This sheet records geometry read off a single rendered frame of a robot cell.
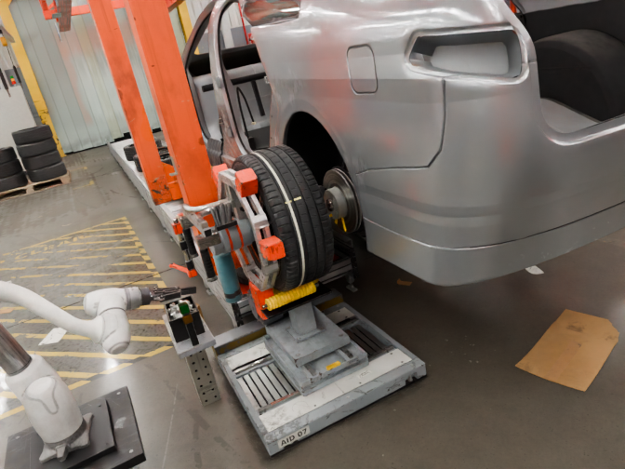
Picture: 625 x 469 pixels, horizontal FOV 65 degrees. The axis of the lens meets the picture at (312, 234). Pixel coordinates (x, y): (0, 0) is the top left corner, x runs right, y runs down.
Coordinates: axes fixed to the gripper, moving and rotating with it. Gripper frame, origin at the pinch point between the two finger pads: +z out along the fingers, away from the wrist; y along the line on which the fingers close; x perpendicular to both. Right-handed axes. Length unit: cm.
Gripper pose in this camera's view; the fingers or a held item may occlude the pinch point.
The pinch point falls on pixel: (188, 290)
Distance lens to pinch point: 222.5
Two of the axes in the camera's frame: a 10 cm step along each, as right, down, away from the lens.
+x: -0.5, 9.7, 2.3
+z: 8.6, -0.8, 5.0
